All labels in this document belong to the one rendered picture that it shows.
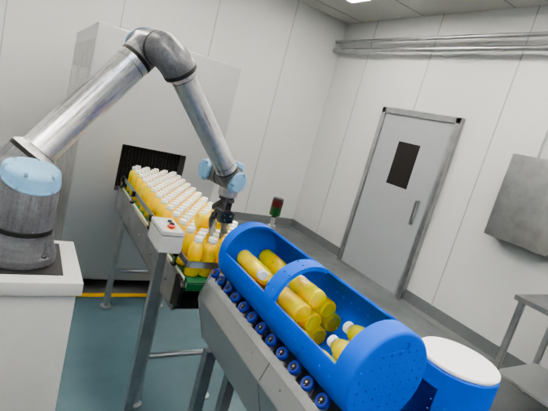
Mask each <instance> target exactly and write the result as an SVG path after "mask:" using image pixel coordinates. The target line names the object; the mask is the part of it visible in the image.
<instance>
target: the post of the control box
mask: <svg viewBox="0 0 548 411"><path fill-rule="evenodd" d="M166 256H167V253H158V252H156V256H155V260H154V264H153V268H152V275H151V279H150V283H149V287H148V293H147V298H146V302H145V305H144V312H143V316H142V320H141V324H140V328H139V335H138V339H137V343H136V347H135V354H134V357H133V361H132V366H131V369H130V376H129V380H128V384H127V388H126V394H125V399H124V403H123V406H122V411H132V409H133V405H134V402H135V395H136V391H137V387H138V383H139V376H140V373H141V369H142V365H143V361H144V354H145V351H146V346H147V343H148V336H149V333H150V329H151V325H152V319H153V314H154V311H155V306H156V303H157V296H158V292H159V289H160V284H161V278H162V274H163V270H164V266H165V262H166Z"/></svg>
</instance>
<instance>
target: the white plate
mask: <svg viewBox="0 0 548 411"><path fill-rule="evenodd" d="M422 340H423V342H424V343H425V346H426V354H427V359H428V360H429V361H430V362H431V363H433V364H434V365H436V366H437V367H439V368H440V369H442V370H443V371H445V372H446V373H449V374H451V375H453V376H454V377H456V378H460V379H461V380H464V381H466V382H470V383H474V384H477V385H481V386H494V385H497V384H498V383H499V382H500V381H501V375H500V373H499V371H498V370H497V368H496V367H495V366H494V365H493V364H492V363H491V362H490V361H489V360H487V359H486V358H484V357H483V356H482V355H480V354H479V353H477V352H476V351H473V350H472V349H470V348H469V347H466V346H464V345H462V344H460V343H458V342H454V341H451V340H448V339H446V338H439V337H425V338H422Z"/></svg>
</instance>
